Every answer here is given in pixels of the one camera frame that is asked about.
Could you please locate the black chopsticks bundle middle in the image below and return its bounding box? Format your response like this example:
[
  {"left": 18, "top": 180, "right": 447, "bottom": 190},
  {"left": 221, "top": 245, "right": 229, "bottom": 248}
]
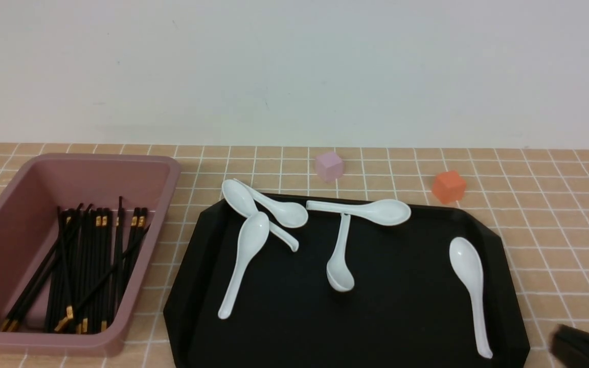
[{"left": 73, "top": 208, "right": 110, "bottom": 335}]

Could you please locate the black chopsticks bundle left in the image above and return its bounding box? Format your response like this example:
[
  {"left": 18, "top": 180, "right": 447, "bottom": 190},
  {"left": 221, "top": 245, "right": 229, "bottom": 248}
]
[{"left": 44, "top": 229, "right": 79, "bottom": 333}]

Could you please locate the white spoon long left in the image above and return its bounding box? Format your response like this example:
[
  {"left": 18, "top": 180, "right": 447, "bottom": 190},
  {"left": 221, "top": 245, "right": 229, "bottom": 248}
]
[{"left": 218, "top": 212, "right": 270, "bottom": 319}]

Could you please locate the orange cube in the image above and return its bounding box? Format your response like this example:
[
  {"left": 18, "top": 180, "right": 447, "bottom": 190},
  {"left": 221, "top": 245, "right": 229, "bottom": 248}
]
[{"left": 432, "top": 170, "right": 467, "bottom": 204}]

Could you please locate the black chopsticks bundle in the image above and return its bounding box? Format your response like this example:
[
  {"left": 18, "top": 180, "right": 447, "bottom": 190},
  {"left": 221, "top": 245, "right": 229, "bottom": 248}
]
[
  {"left": 73, "top": 208, "right": 110, "bottom": 335},
  {"left": 44, "top": 229, "right": 79, "bottom": 333},
  {"left": 101, "top": 208, "right": 148, "bottom": 314}
]

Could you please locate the white spoon right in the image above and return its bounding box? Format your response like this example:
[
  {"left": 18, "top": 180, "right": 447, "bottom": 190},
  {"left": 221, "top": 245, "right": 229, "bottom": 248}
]
[{"left": 449, "top": 236, "right": 493, "bottom": 359}]

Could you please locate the white spoon far left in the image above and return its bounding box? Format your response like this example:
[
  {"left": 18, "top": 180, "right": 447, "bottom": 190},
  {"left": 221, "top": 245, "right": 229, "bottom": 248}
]
[{"left": 221, "top": 179, "right": 299, "bottom": 253}]

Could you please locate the white spoon top horizontal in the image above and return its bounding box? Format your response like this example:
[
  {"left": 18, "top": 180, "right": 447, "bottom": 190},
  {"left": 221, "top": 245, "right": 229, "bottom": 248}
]
[{"left": 306, "top": 199, "right": 412, "bottom": 226}]

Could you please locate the black chopstick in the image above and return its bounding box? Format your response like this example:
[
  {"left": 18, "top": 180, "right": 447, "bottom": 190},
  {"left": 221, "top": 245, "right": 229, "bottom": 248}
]
[
  {"left": 101, "top": 196, "right": 124, "bottom": 331},
  {"left": 57, "top": 206, "right": 74, "bottom": 324}
]

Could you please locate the white spoon upper middle-left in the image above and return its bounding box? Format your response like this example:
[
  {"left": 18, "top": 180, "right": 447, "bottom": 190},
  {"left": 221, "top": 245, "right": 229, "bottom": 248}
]
[{"left": 233, "top": 178, "right": 309, "bottom": 228}]

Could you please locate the black chopsticks bundle right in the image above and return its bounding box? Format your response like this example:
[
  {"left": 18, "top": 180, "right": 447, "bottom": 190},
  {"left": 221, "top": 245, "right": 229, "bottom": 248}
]
[{"left": 101, "top": 208, "right": 148, "bottom": 314}]

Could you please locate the pink plastic bin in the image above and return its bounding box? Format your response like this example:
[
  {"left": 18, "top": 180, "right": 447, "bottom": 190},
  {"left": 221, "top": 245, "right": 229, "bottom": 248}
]
[{"left": 0, "top": 153, "right": 180, "bottom": 357}]

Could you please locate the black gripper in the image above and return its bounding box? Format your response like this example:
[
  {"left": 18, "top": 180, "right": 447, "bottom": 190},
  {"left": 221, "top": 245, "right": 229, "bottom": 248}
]
[{"left": 550, "top": 324, "right": 589, "bottom": 367}]

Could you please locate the white spoon centre vertical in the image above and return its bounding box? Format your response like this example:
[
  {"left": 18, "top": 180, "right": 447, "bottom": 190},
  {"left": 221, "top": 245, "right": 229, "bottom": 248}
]
[{"left": 326, "top": 213, "right": 355, "bottom": 292}]

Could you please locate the black serving tray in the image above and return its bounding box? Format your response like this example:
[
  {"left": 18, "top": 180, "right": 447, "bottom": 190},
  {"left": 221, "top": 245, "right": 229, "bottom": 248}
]
[{"left": 163, "top": 200, "right": 530, "bottom": 367}]

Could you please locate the black chopstick crossing diagonal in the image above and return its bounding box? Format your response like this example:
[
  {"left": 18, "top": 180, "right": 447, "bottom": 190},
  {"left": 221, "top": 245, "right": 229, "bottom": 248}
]
[{"left": 48, "top": 217, "right": 149, "bottom": 334}]

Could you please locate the pink cube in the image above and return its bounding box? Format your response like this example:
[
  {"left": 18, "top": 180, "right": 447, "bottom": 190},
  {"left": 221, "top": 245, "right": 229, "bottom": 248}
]
[{"left": 315, "top": 151, "right": 345, "bottom": 182}]

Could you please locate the black chopstick crossing left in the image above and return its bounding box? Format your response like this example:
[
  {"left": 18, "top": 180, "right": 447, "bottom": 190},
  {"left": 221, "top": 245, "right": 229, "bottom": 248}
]
[{"left": 0, "top": 203, "right": 83, "bottom": 332}]

